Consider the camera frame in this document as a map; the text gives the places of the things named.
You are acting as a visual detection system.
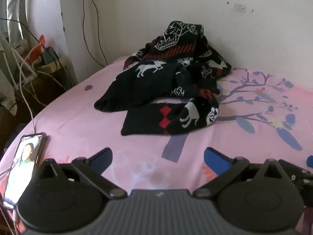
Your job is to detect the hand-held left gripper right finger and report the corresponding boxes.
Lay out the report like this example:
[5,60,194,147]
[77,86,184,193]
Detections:
[194,147,292,199]

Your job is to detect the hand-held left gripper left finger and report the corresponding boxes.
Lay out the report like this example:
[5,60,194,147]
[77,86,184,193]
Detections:
[37,147,128,199]

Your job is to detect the black patterned sweater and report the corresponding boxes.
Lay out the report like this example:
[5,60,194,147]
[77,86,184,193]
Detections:
[94,21,232,137]

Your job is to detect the pink floral bed sheet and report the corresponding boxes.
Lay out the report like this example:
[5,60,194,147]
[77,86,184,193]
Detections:
[0,55,313,235]

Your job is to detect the smartphone in clear case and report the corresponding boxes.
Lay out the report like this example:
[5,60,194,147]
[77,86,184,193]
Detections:
[3,132,47,210]

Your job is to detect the wooden side table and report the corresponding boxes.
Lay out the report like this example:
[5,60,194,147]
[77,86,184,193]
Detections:
[0,59,76,133]

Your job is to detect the white router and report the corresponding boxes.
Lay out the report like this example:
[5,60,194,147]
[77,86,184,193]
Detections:
[0,32,38,89]

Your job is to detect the black power adapter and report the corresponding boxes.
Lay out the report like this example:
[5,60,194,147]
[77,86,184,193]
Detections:
[40,47,59,65]

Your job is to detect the red plastic bag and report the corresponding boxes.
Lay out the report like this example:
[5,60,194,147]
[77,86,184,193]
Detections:
[26,35,47,61]

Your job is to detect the grey curtain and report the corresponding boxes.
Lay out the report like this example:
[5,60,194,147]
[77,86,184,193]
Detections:
[0,0,31,44]

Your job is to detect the white charging cable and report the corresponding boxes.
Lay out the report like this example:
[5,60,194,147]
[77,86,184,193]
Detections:
[20,54,37,135]

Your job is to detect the dark wall cable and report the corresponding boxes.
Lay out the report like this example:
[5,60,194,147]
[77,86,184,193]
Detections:
[82,0,108,66]

